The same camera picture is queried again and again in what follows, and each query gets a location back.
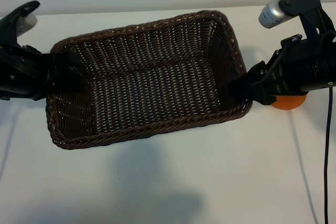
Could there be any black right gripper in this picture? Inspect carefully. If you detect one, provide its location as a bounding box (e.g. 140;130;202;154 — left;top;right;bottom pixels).
228;35;313;106

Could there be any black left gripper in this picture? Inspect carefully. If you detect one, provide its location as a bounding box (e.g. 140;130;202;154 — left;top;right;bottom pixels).
0;43;86;102

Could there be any orange mandarin fruit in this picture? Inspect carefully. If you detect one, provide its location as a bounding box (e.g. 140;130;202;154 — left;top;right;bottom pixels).
270;93;307;111

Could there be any dark brown wicker basket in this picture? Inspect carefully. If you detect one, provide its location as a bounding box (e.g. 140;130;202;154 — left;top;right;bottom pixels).
46;10;249;150

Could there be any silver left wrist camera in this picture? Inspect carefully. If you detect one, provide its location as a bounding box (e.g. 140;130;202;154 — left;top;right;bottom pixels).
15;13;38;35

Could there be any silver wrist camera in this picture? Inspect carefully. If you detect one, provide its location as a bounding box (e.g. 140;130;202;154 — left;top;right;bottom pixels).
258;0;292;29
15;13;38;35

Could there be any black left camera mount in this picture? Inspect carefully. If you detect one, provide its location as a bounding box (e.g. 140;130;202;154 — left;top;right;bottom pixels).
0;0;41;49

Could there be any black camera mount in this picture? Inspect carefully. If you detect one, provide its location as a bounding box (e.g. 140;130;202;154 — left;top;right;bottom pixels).
0;0;41;49
279;0;336;41

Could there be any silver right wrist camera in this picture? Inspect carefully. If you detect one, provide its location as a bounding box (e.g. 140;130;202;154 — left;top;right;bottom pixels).
258;0;292;29

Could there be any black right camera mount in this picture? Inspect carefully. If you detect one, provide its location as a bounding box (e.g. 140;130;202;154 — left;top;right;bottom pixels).
279;0;336;41

